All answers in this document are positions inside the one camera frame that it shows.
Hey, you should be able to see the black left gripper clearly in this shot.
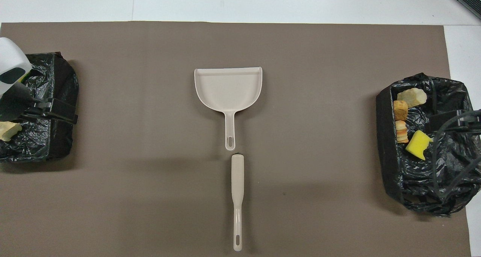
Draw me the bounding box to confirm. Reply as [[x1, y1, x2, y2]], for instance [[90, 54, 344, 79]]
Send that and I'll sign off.
[[0, 81, 79, 125]]

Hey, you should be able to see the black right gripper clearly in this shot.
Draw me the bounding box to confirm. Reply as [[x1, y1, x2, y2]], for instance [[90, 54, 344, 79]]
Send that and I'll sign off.
[[424, 109, 481, 133]]

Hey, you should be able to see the notched yellow sponge piece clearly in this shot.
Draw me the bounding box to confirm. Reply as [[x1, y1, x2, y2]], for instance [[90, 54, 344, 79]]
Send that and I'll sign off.
[[405, 130, 434, 161]]

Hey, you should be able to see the large beige bread chunk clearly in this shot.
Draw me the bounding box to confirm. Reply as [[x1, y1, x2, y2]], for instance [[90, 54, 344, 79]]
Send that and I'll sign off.
[[397, 88, 428, 108]]

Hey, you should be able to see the small beige bread chunk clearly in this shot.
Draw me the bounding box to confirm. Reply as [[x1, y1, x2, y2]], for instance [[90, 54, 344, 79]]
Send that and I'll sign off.
[[395, 120, 410, 144]]

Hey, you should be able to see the brown bread roll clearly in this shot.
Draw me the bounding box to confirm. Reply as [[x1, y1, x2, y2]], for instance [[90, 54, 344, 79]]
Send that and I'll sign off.
[[393, 100, 409, 121]]

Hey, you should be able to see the beige torn bread chunk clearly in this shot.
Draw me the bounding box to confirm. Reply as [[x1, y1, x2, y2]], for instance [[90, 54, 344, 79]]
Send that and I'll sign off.
[[0, 121, 23, 142]]

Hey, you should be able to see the beige plastic dustpan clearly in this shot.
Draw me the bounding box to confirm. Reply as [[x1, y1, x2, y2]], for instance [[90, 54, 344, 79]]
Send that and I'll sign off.
[[194, 67, 263, 151]]

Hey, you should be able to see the beige hand brush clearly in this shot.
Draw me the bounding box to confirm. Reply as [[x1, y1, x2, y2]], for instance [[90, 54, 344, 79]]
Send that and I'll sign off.
[[231, 153, 245, 252]]

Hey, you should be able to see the bin with black bag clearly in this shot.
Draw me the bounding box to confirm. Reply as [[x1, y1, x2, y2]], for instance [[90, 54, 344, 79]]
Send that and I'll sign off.
[[376, 73, 481, 217], [0, 52, 79, 163]]

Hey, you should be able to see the brown paper mat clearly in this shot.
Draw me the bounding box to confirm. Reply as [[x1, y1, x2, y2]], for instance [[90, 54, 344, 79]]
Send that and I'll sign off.
[[0, 21, 472, 257]]

